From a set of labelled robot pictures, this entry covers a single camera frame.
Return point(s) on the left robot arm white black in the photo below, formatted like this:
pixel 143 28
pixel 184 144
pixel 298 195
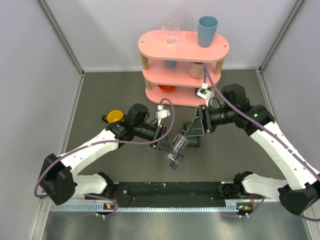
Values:
pixel 60 177

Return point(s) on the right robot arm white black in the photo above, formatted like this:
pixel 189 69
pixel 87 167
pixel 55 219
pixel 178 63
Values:
pixel 301 187

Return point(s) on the small blue cup middle shelf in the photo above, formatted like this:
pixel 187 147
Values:
pixel 170 63

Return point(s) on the pink three-tier shelf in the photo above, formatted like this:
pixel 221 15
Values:
pixel 154 51

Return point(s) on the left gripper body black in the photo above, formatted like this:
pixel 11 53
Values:
pixel 159 131

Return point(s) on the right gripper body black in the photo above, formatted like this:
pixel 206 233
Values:
pixel 204 113

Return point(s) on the tall blue plastic cup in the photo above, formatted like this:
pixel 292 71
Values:
pixel 207 27

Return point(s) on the clear drinking glass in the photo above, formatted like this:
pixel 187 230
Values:
pixel 171 26

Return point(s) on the orange bowl bottom shelf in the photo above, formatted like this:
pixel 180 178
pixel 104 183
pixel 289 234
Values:
pixel 167 88

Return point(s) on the yellow cup on table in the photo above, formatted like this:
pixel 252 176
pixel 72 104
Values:
pixel 113 116

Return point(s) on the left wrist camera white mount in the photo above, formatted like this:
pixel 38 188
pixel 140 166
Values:
pixel 161 113

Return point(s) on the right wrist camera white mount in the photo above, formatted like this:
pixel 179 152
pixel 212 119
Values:
pixel 207 95

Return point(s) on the grey slotted cable duct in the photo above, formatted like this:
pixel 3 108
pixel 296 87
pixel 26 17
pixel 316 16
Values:
pixel 105 207

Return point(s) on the grey pvc tee fitting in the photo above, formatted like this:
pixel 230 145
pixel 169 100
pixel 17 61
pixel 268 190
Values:
pixel 194 141

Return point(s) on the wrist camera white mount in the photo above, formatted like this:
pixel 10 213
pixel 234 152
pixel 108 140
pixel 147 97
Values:
pixel 207 95
pixel 161 113

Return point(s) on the dark blue cup bottom shelf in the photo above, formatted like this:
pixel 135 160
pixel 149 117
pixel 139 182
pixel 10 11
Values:
pixel 198 92

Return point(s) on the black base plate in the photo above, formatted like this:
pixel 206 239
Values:
pixel 175 194

